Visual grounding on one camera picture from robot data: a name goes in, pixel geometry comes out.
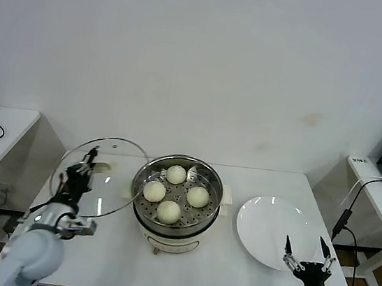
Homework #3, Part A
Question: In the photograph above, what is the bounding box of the white side table with label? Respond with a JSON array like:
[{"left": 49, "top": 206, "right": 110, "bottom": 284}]
[{"left": 298, "top": 148, "right": 382, "bottom": 286}]

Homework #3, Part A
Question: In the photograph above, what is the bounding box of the black power adapter cable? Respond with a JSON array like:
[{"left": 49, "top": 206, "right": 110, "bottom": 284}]
[{"left": 325, "top": 172, "right": 382, "bottom": 286}]

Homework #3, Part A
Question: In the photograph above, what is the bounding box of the white side table with mouse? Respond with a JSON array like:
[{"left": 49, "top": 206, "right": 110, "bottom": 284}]
[{"left": 0, "top": 105, "right": 72, "bottom": 271}]

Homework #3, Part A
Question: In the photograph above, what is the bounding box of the stainless steel steamer basket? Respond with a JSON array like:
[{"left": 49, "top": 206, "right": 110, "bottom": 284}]
[{"left": 115, "top": 147, "right": 238, "bottom": 242}]

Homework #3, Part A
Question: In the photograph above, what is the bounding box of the cream electric cooker base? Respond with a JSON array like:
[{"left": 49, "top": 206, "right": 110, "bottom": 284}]
[{"left": 126, "top": 194, "right": 221, "bottom": 262}]

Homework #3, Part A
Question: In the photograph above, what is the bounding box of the round glass lid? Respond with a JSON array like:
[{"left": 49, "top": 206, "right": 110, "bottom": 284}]
[{"left": 46, "top": 128, "right": 154, "bottom": 226}]

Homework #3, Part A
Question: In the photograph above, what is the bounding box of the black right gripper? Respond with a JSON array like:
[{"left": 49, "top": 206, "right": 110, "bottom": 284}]
[{"left": 279, "top": 231, "right": 341, "bottom": 286}]

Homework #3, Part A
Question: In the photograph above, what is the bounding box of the white laptop cable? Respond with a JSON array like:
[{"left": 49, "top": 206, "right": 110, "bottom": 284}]
[{"left": 342, "top": 172, "right": 382, "bottom": 212}]

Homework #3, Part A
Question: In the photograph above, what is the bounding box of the white round plate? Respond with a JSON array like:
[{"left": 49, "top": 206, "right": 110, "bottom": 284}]
[{"left": 230, "top": 191, "right": 324, "bottom": 276}]

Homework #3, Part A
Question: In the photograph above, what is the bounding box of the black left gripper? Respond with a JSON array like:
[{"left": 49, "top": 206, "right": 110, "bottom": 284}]
[{"left": 50, "top": 143, "right": 100, "bottom": 214}]

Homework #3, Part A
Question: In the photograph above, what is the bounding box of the white steamed baozi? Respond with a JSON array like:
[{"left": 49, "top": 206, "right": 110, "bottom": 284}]
[
  {"left": 142, "top": 179, "right": 168, "bottom": 204},
  {"left": 185, "top": 184, "right": 211, "bottom": 210},
  {"left": 155, "top": 199, "right": 183, "bottom": 225},
  {"left": 165, "top": 163, "right": 188, "bottom": 187}
]

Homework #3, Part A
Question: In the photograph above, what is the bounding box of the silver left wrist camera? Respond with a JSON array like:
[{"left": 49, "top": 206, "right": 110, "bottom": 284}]
[{"left": 56, "top": 216, "right": 98, "bottom": 243}]

